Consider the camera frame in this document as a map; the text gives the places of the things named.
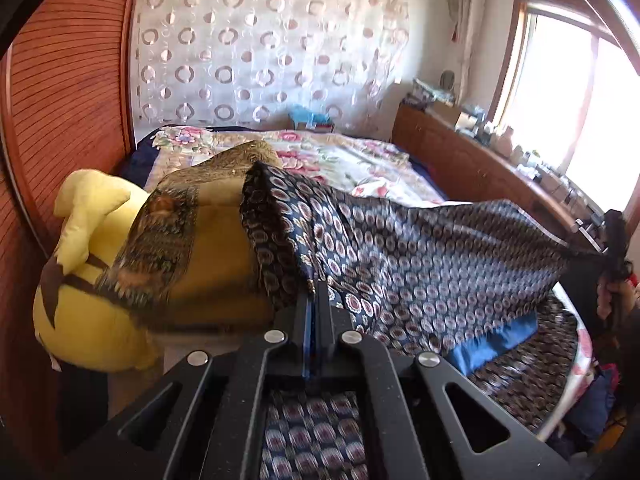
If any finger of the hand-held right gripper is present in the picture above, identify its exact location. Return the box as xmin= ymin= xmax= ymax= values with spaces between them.
xmin=600 ymin=209 xmax=628 ymax=281

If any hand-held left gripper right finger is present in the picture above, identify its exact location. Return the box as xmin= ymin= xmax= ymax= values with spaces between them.
xmin=315 ymin=282 xmax=596 ymax=480

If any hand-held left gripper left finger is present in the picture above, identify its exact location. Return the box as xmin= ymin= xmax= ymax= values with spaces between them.
xmin=65 ymin=282 xmax=315 ymax=480

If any navy circle patterned shirt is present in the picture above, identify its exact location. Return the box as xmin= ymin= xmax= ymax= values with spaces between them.
xmin=239 ymin=160 xmax=608 ymax=480

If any person's right hand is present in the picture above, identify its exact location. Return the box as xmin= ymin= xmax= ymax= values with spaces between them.
xmin=595 ymin=277 xmax=640 ymax=323

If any window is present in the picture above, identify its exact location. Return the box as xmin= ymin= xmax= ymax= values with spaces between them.
xmin=487 ymin=0 xmax=640 ymax=216

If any golden patterned cloth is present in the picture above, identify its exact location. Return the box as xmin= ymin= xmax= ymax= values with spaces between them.
xmin=95 ymin=140 xmax=286 ymax=331

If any wooden cabinet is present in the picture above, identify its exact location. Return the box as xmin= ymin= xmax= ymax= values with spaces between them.
xmin=391 ymin=102 xmax=608 ymax=246

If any blue tissue box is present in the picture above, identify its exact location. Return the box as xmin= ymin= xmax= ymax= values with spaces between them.
xmin=290 ymin=105 xmax=333 ymax=131

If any cardboard box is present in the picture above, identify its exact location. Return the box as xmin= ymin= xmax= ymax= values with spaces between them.
xmin=432 ymin=100 xmax=463 ymax=126

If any yellow plush toy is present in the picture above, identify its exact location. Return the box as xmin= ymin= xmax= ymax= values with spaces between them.
xmin=32 ymin=169 xmax=276 ymax=373

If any dark blue bed sheet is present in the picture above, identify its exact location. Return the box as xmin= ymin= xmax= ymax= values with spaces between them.
xmin=117 ymin=124 xmax=451 ymax=201

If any stack of papers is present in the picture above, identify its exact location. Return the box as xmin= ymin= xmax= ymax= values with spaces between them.
xmin=412 ymin=79 xmax=453 ymax=106

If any white window curtain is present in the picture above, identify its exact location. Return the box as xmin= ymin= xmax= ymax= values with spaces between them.
xmin=447 ymin=0 xmax=486 ymax=106

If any circle patterned wall curtain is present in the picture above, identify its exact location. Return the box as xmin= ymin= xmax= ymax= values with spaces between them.
xmin=127 ymin=0 xmax=411 ymax=133

